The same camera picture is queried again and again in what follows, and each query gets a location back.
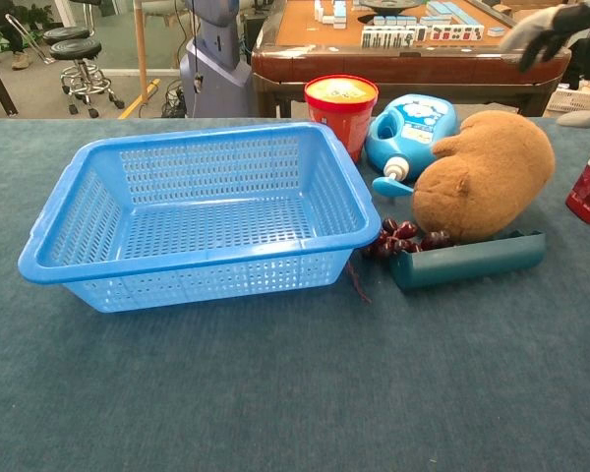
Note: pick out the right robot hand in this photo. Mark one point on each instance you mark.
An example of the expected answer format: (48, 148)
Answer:
(536, 29)

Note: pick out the purple grape bunch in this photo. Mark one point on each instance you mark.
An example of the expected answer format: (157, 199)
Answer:
(398, 241)

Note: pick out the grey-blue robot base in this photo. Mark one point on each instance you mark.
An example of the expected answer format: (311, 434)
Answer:
(216, 69)

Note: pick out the white mesh basket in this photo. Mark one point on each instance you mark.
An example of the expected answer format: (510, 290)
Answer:
(577, 100)

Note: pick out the blue plastic mesh basket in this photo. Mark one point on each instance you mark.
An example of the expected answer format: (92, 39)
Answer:
(201, 265)

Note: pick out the single blue-backed mahjong tile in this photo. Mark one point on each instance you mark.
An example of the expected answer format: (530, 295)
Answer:
(495, 32)

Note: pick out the red-faced mahjong tile row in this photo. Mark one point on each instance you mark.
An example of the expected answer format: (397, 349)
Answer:
(454, 33)

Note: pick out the long blue-backed tile row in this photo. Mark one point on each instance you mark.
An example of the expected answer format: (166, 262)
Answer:
(450, 12)

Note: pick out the brown mahjong table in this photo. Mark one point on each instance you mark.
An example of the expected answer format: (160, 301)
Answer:
(423, 66)

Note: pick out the blue-backed mahjong tile row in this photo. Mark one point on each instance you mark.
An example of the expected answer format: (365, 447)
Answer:
(395, 20)

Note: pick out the green-faced mahjong tile row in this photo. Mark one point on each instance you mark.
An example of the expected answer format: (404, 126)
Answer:
(391, 37)

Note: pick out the blue pump bottle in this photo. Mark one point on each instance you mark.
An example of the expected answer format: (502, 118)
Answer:
(413, 128)

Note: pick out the brown capybara plush toy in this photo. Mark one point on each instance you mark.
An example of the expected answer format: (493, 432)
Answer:
(487, 182)

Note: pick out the blue-backed mahjong tile stack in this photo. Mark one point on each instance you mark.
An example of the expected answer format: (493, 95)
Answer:
(330, 12)

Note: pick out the red instant noodle cup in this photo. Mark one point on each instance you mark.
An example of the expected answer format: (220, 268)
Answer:
(341, 118)

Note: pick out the teal plastic trough tray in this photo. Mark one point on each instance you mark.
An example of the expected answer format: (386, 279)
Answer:
(472, 265)

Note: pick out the black round stool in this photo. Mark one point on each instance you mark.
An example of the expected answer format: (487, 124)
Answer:
(65, 33)
(76, 49)

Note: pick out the green potted plants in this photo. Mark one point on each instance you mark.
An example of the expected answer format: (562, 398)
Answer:
(41, 15)

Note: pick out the person in dark clothes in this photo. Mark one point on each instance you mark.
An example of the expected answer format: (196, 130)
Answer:
(5, 29)

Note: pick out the wooden post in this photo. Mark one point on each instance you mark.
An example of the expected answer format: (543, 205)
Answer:
(141, 44)

